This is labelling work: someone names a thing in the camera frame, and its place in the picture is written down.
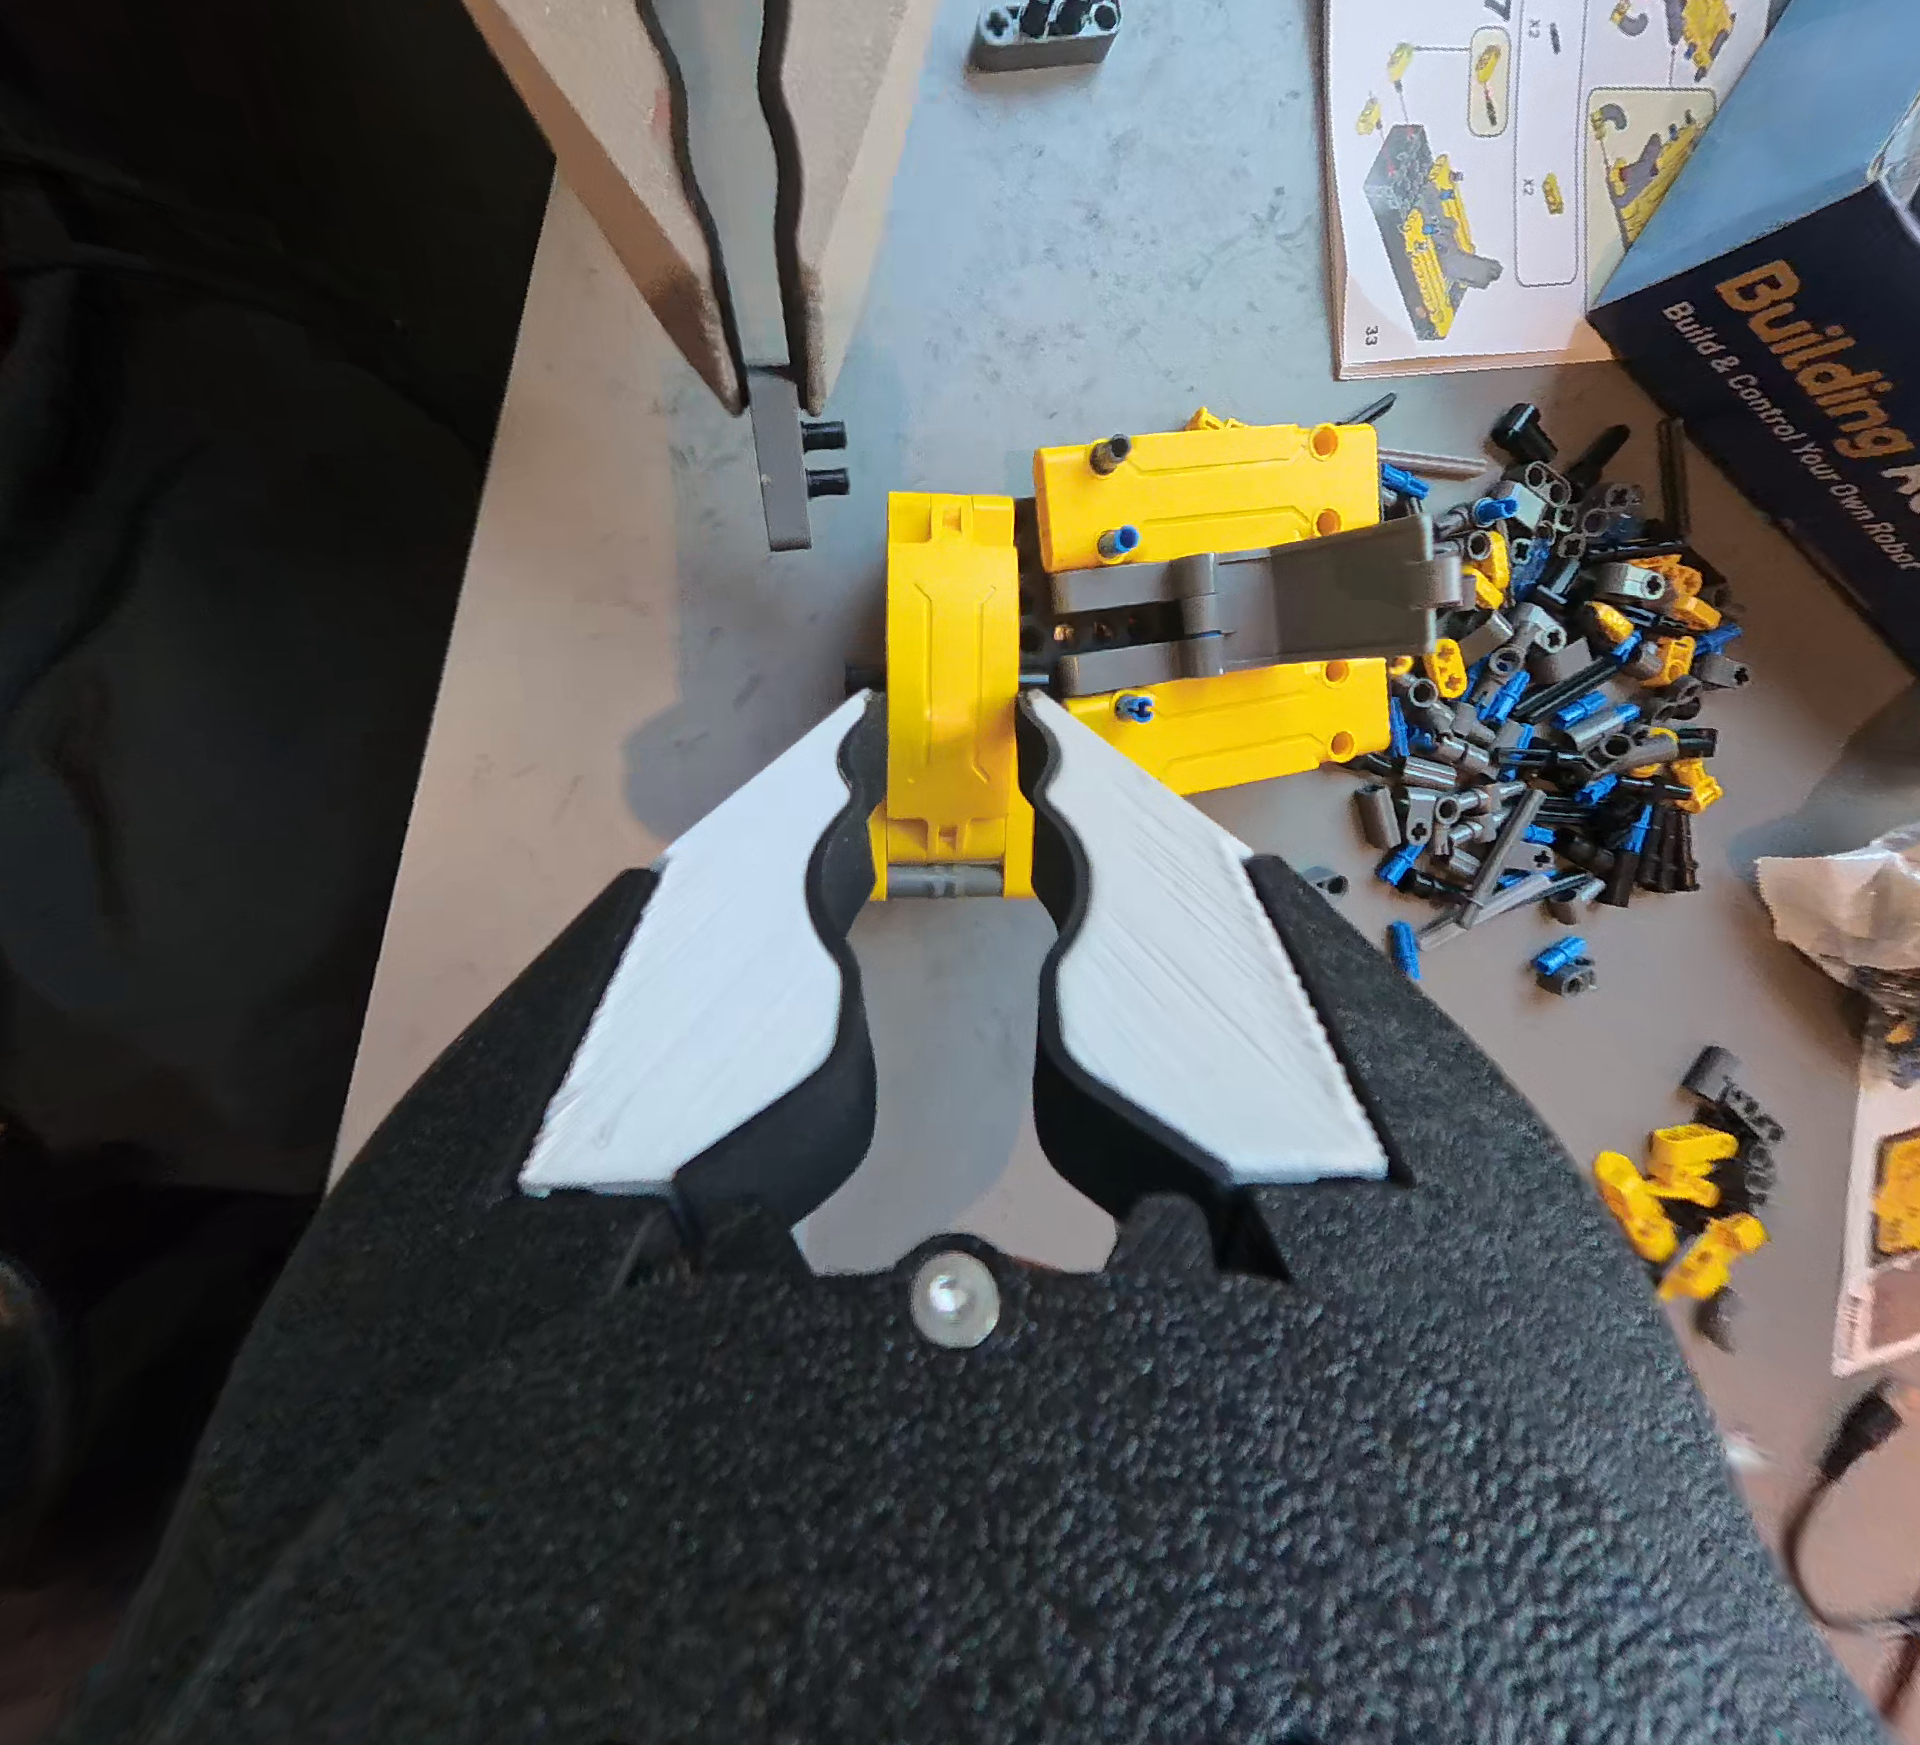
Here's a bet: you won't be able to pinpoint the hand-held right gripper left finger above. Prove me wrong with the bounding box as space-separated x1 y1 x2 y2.
521 689 894 1261

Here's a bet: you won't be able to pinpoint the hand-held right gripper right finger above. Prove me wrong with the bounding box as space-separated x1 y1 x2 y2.
1024 689 1394 1261

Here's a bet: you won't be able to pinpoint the yellow brick panel piece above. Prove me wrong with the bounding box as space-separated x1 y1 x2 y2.
870 492 1045 900

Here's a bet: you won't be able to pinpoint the small grey pin beam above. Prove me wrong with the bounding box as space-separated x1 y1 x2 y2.
760 367 855 554

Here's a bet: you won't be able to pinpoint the yellow black brick vehicle model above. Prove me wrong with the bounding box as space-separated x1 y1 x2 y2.
1022 411 1448 802

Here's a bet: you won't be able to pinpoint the grey desk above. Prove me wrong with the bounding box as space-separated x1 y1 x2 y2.
326 0 1920 1745

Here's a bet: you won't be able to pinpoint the dark grey angled beam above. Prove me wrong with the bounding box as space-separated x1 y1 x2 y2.
968 0 1124 72

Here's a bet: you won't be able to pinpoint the pile of small bricks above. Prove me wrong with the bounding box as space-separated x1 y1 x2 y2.
1307 397 1758 997

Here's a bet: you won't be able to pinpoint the cluster of yellow bricks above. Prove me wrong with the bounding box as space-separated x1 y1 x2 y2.
1585 1041 1794 1350

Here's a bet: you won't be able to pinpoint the person's black trousers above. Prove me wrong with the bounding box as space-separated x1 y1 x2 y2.
0 0 588 1626

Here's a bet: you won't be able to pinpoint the crumpled clear plastic bag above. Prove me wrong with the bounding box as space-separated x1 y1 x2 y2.
1756 830 1920 973

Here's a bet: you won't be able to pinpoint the building instruction booklet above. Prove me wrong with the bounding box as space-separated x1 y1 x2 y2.
1321 0 1817 383

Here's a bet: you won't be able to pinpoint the sticker sheet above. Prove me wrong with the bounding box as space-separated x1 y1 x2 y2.
1831 1026 1920 1377

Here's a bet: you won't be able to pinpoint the blue cardboard box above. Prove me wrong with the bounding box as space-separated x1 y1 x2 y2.
1585 0 1920 613

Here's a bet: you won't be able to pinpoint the black cable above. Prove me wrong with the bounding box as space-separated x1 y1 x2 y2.
1786 1380 1920 1643

